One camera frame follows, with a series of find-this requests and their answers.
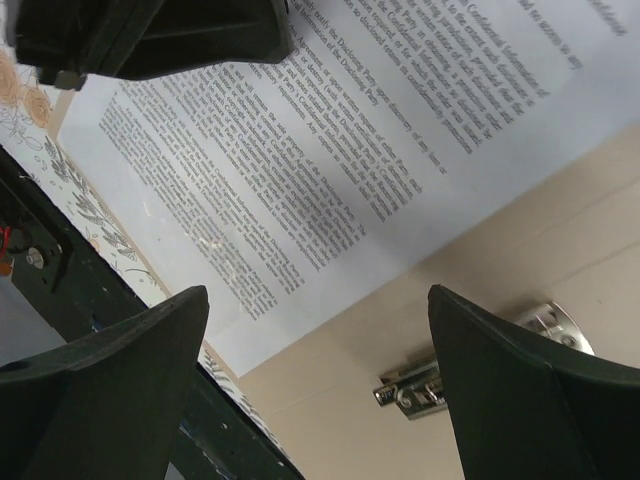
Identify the printed paper sheet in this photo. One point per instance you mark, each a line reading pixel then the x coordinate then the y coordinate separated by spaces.
pixel 292 191

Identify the brown cardboard folder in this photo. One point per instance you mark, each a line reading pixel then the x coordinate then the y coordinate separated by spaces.
pixel 309 367

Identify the floral table mat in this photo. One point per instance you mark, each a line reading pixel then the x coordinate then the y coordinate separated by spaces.
pixel 26 110

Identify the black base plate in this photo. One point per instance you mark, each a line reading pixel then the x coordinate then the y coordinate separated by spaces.
pixel 78 293

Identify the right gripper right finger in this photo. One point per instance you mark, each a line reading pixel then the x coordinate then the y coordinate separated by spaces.
pixel 523 406

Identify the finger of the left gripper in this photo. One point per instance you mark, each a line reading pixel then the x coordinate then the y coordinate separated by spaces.
pixel 66 41

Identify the metal folder clip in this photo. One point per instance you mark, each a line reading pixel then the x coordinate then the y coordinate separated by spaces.
pixel 416 388

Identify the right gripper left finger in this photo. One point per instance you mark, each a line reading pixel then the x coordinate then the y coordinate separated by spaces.
pixel 106 406

